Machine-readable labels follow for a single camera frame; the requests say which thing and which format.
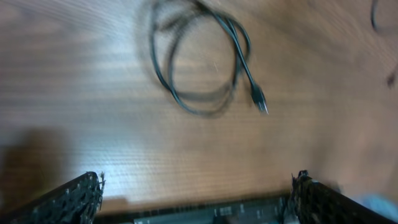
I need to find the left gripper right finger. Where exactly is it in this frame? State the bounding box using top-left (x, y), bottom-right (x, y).
top-left (290, 170), bottom-right (395, 224)

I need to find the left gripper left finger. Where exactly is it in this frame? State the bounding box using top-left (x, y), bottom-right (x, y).
top-left (1, 172), bottom-right (104, 224)

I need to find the thin black cable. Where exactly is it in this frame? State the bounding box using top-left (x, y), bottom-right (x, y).
top-left (148, 0), bottom-right (269, 118)
top-left (369, 0), bottom-right (398, 88)

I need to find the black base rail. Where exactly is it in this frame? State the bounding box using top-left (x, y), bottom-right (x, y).
top-left (93, 195), bottom-right (299, 224)

